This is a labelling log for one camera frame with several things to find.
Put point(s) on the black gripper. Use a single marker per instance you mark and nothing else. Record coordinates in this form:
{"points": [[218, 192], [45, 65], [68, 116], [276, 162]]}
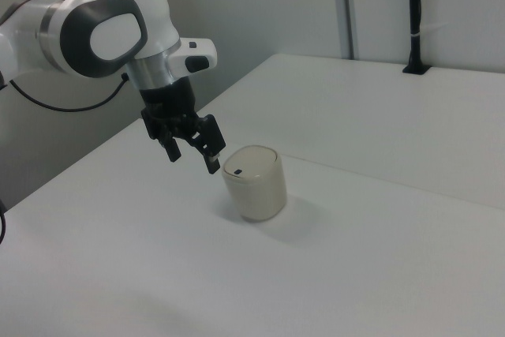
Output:
{"points": [[169, 100]]}

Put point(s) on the cream trash can lid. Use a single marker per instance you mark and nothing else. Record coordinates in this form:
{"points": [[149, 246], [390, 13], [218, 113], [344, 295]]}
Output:
{"points": [[252, 160]]}

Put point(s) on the small cream trash can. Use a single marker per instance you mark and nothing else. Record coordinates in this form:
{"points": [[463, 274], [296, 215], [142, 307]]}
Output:
{"points": [[258, 199]]}

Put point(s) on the black pole with base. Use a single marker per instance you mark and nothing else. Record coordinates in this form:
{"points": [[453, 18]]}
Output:
{"points": [[414, 17]]}

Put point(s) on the grey partition post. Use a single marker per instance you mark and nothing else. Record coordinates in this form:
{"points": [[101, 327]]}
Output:
{"points": [[347, 5]]}

